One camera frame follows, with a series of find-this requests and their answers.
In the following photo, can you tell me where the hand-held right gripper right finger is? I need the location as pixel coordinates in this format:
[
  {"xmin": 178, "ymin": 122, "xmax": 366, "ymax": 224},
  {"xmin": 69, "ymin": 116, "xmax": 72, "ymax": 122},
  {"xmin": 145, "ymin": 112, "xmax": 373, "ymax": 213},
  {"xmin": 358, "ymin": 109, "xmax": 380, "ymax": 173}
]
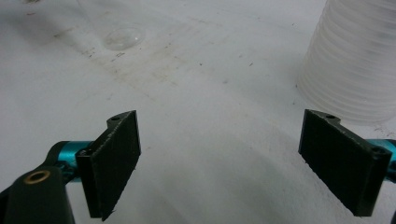
[{"xmin": 298, "ymin": 108, "xmax": 392, "ymax": 217}]

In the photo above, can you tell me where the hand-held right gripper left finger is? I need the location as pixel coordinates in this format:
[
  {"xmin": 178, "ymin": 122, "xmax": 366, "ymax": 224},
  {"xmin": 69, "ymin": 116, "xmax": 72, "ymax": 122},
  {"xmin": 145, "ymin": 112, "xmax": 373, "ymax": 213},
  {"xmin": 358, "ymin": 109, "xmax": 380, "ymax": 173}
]
[{"xmin": 76, "ymin": 110, "xmax": 142, "ymax": 222}]

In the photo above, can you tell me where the white plastic cup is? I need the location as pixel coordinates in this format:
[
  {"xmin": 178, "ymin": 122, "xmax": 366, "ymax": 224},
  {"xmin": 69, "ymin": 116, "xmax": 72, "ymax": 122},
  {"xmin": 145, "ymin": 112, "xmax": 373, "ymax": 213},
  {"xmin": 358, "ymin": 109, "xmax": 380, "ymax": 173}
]
[{"xmin": 295, "ymin": 0, "xmax": 396, "ymax": 126}]

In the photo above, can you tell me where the single transparent disposable cup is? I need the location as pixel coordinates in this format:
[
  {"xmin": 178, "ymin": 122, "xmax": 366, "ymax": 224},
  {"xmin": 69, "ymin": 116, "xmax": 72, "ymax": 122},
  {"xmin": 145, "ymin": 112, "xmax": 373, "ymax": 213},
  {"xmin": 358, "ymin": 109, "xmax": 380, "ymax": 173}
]
[{"xmin": 77, "ymin": 0, "xmax": 148, "ymax": 51}]

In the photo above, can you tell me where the white foam mat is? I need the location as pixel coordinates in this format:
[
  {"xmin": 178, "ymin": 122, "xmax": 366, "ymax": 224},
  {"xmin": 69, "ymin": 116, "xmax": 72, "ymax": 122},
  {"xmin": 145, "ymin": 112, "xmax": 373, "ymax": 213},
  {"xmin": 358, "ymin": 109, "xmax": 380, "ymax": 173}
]
[{"xmin": 0, "ymin": 0, "xmax": 396, "ymax": 224}]

